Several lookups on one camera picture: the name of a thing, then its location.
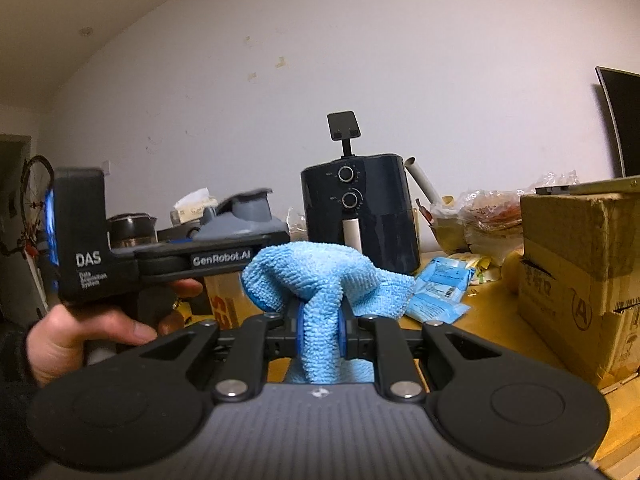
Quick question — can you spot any beige bag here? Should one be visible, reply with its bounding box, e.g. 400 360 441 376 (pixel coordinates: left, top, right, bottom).
425 195 471 256

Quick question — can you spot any person's left hand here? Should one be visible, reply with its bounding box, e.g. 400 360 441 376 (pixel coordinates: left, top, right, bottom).
27 277 203 386

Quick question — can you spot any person's left forearm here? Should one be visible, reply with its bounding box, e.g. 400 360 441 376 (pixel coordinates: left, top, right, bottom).
0 320 51 480

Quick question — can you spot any clear bag of food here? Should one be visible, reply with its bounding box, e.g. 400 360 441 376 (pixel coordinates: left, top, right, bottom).
462 172 581 266

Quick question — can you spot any white tube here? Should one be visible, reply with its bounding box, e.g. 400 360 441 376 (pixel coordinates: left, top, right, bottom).
404 156 441 203

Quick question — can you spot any black phone stand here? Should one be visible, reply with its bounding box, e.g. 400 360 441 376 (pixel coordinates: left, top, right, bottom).
327 111 362 157

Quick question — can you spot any clear bag of bread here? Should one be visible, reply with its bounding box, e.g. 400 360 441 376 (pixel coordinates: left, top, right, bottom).
286 207 307 241

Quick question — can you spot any black monitor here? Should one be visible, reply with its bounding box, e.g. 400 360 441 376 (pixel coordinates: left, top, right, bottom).
535 66 640 196

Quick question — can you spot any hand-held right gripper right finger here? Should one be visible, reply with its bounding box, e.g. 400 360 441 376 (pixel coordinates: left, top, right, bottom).
337 310 501 402

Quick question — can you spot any blue wipes packet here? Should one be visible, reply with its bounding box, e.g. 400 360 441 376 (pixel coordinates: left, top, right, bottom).
402 287 473 324
415 256 476 291

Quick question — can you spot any clear shaker bottle grey lid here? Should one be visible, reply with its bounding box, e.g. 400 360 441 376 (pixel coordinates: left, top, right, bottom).
192 188 291 331

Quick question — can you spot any dark blue air fryer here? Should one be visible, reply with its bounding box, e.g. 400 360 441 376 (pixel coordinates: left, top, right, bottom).
300 154 422 276

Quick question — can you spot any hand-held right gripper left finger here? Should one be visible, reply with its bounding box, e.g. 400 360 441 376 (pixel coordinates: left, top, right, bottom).
140 307 307 402

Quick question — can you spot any bicycle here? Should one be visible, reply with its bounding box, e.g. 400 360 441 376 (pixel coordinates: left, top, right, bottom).
0 155 56 261

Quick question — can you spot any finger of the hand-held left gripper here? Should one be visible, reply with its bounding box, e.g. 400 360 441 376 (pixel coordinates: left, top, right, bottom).
155 229 292 257

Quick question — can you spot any yellow food packet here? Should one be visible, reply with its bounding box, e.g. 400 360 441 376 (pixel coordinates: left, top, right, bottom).
467 255 503 286

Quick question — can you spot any blue microfiber cloth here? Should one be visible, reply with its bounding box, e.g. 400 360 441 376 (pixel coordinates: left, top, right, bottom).
241 241 416 386

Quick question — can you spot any cardboard box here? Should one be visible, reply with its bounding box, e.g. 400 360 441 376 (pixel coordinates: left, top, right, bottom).
517 194 640 390

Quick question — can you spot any steel electric kettle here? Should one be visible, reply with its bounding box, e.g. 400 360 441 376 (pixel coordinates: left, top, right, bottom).
106 212 158 251

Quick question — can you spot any soft tissue pack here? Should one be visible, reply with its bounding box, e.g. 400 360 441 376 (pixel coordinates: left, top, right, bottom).
170 187 218 226

